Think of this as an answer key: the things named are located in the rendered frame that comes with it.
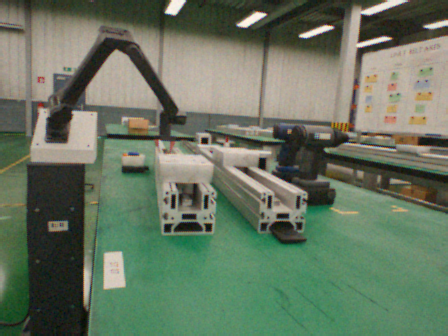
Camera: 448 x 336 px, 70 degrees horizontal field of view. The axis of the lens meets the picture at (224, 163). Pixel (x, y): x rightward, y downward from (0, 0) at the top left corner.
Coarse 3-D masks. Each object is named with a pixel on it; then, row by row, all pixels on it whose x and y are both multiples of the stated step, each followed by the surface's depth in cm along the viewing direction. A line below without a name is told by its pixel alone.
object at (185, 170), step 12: (168, 156) 76; (180, 156) 78; (192, 156) 79; (168, 168) 66; (180, 168) 66; (192, 168) 67; (204, 168) 67; (168, 180) 66; (180, 180) 67; (192, 180) 67; (204, 180) 68; (180, 192) 69; (192, 192) 69
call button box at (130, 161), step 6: (126, 156) 119; (132, 156) 120; (138, 156) 121; (144, 156) 123; (126, 162) 119; (132, 162) 119; (138, 162) 120; (144, 162) 126; (126, 168) 119; (132, 168) 120; (138, 168) 120; (144, 168) 124
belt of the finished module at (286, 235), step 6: (276, 222) 69; (282, 222) 70; (270, 228) 65; (276, 228) 65; (282, 228) 66; (288, 228) 66; (276, 234) 62; (282, 234) 62; (288, 234) 62; (294, 234) 63; (300, 234) 63; (282, 240) 59; (288, 240) 60; (294, 240) 60; (300, 240) 60; (306, 240) 61
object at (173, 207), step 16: (160, 192) 70; (176, 192) 60; (208, 192) 61; (160, 208) 68; (176, 208) 60; (192, 208) 63; (208, 208) 61; (176, 224) 61; (192, 224) 66; (208, 224) 66
